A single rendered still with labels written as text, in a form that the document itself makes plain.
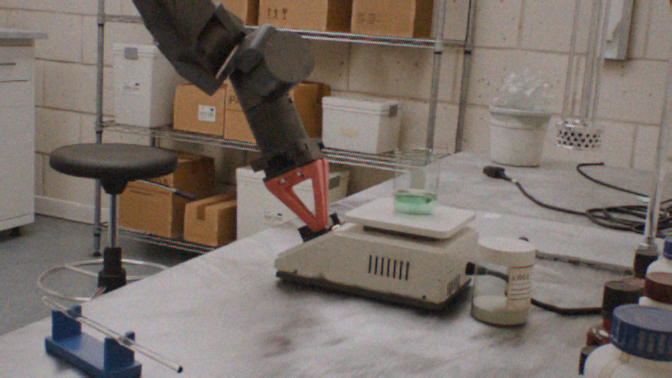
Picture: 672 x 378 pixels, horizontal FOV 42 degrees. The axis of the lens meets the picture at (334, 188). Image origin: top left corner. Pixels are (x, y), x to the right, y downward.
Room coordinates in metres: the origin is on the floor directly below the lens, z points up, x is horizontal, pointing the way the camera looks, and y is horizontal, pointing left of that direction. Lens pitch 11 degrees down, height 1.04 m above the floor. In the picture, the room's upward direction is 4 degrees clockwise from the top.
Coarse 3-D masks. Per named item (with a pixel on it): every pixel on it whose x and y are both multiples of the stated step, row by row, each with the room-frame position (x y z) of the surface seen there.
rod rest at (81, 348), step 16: (64, 320) 0.71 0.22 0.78; (48, 336) 0.71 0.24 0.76; (64, 336) 0.71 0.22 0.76; (80, 336) 0.71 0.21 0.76; (128, 336) 0.66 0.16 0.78; (64, 352) 0.68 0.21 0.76; (80, 352) 0.68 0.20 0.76; (96, 352) 0.68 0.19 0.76; (112, 352) 0.65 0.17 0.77; (128, 352) 0.66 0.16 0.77; (80, 368) 0.66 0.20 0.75; (96, 368) 0.65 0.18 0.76; (112, 368) 0.65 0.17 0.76; (128, 368) 0.65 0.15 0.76
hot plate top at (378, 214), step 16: (368, 208) 0.95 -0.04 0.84; (384, 208) 0.96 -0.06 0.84; (448, 208) 0.98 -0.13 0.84; (368, 224) 0.90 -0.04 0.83; (384, 224) 0.90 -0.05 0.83; (400, 224) 0.89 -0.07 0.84; (416, 224) 0.89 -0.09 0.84; (432, 224) 0.90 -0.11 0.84; (448, 224) 0.90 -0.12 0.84; (464, 224) 0.93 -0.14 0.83
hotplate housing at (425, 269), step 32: (352, 224) 0.95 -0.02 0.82; (288, 256) 0.94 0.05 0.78; (320, 256) 0.92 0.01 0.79; (352, 256) 0.90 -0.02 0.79; (384, 256) 0.89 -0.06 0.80; (416, 256) 0.88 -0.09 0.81; (448, 256) 0.87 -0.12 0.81; (352, 288) 0.91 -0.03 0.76; (384, 288) 0.89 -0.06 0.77; (416, 288) 0.87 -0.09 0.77; (448, 288) 0.88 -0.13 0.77
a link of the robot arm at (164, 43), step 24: (144, 0) 0.92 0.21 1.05; (168, 0) 0.91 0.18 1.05; (192, 0) 0.94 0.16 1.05; (144, 24) 0.95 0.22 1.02; (168, 24) 0.92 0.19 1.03; (192, 24) 0.94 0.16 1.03; (216, 24) 0.97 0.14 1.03; (168, 48) 0.96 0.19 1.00; (192, 48) 0.93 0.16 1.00; (216, 48) 0.96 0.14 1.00; (216, 72) 0.97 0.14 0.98
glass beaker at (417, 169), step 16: (416, 144) 0.97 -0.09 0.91; (432, 144) 0.96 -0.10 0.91; (400, 160) 0.93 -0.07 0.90; (416, 160) 0.92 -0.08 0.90; (432, 160) 0.92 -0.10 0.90; (400, 176) 0.93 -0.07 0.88; (416, 176) 0.92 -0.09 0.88; (432, 176) 0.92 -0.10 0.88; (400, 192) 0.93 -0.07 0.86; (416, 192) 0.92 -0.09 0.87; (432, 192) 0.92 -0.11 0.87; (400, 208) 0.92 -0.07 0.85; (416, 208) 0.92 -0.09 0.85; (432, 208) 0.93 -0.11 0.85
